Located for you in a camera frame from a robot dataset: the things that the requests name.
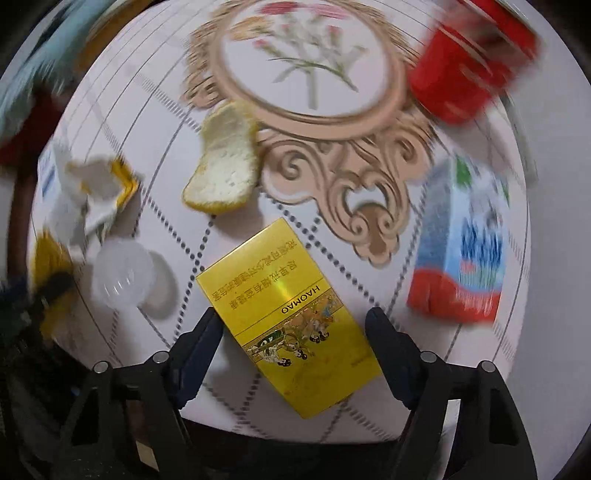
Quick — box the yellow citrus peel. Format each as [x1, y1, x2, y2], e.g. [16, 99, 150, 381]
[182, 101, 262, 215]

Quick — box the white yellow wrapper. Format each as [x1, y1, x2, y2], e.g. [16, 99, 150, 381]
[34, 140, 139, 250]

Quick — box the small milk carton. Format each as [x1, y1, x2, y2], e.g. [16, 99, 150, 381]
[407, 153, 510, 324]

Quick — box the clear plastic cup lid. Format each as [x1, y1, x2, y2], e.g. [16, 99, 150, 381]
[91, 238, 178, 320]

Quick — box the light blue blanket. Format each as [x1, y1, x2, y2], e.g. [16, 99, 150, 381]
[1, 1, 112, 142]

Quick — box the yellow cigarette box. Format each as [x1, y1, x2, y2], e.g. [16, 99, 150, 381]
[197, 219, 381, 419]

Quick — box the red cola can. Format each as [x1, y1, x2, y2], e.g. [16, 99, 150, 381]
[409, 0, 542, 125]

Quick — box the floral patterned tablecloth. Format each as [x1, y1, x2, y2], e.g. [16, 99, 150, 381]
[27, 0, 532, 444]

